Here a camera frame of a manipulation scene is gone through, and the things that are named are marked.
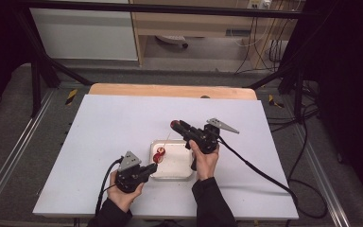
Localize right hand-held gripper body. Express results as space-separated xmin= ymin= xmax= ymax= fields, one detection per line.
xmin=182 ymin=117 xmax=240 ymax=155

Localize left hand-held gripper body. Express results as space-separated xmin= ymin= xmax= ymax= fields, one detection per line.
xmin=114 ymin=150 xmax=152 ymax=194

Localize thin wooden skewer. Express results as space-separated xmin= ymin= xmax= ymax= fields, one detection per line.
xmin=152 ymin=132 xmax=172 ymax=166

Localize white square tray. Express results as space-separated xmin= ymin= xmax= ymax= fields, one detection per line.
xmin=147 ymin=139 xmax=196 ymax=182

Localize person's left hand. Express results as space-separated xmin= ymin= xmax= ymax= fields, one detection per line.
xmin=107 ymin=169 xmax=146 ymax=214

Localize person's right hand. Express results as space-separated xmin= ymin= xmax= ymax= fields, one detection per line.
xmin=188 ymin=141 xmax=220 ymax=182

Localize wooden table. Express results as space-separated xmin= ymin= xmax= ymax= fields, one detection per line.
xmin=88 ymin=82 xmax=258 ymax=101

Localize yellow black tape strip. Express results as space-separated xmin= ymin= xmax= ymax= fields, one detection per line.
xmin=268 ymin=94 xmax=285 ymax=109
xmin=65 ymin=88 xmax=78 ymax=106

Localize office chair base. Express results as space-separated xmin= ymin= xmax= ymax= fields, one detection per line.
xmin=155 ymin=34 xmax=189 ymax=49

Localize light wooden desk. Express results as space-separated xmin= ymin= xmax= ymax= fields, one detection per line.
xmin=129 ymin=0 xmax=306 ymax=69

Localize white cabinet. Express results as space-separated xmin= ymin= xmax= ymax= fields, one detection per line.
xmin=29 ymin=0 xmax=139 ymax=61

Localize white power strip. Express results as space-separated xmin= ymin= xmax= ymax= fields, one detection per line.
xmin=247 ymin=0 xmax=272 ymax=9

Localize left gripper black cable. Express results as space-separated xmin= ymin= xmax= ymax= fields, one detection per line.
xmin=95 ymin=156 xmax=125 ymax=218

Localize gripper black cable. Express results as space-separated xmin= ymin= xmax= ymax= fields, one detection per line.
xmin=216 ymin=135 xmax=329 ymax=219
xmin=95 ymin=156 xmax=125 ymax=218

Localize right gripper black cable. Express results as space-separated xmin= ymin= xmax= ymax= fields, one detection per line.
xmin=216 ymin=135 xmax=329 ymax=219

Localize black floor cable bundle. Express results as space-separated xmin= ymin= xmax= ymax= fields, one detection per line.
xmin=266 ymin=79 xmax=320 ymax=133

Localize aluminium floor rail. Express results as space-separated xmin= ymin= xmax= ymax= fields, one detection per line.
xmin=0 ymin=89 xmax=58 ymax=218
xmin=291 ymin=124 xmax=351 ymax=227

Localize black metal frame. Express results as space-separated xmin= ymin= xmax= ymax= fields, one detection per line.
xmin=12 ymin=0 xmax=318 ymax=124

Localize hanging desk cables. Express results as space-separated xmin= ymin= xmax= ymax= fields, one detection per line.
xmin=234 ymin=15 xmax=292 ymax=75

